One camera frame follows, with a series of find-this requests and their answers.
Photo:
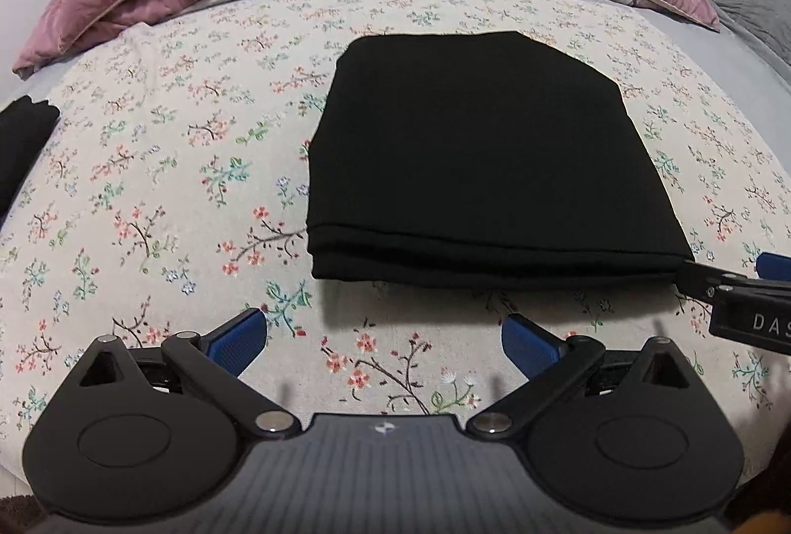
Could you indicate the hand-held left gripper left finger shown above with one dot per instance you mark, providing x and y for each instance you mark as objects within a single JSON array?
[{"x": 238, "y": 339}]

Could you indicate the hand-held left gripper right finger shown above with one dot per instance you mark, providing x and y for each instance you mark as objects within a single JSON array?
[{"x": 531, "y": 345}]

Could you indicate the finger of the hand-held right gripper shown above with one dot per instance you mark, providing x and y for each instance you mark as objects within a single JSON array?
[
  {"x": 701, "y": 274},
  {"x": 775, "y": 265}
]

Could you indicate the black pants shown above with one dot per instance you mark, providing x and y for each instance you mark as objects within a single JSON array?
[{"x": 482, "y": 151}]

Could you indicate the floral bedspread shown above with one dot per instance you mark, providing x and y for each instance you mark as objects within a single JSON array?
[{"x": 185, "y": 169}]

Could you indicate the folded black cloth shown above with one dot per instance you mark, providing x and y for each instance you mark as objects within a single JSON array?
[{"x": 21, "y": 138}]

